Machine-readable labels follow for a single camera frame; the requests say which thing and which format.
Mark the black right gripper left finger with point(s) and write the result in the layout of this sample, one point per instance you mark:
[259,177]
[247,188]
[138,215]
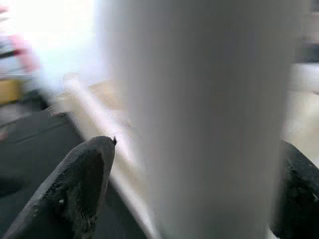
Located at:
[64,194]

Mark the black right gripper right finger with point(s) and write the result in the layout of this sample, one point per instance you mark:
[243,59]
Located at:
[301,199]

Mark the white plastic table leg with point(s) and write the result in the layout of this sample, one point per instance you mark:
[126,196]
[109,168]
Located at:
[204,112]

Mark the black tablecloth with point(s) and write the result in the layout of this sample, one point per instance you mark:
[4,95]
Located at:
[30,149]

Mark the white plastic table top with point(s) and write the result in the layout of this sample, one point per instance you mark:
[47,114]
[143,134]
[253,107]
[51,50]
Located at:
[302,109]

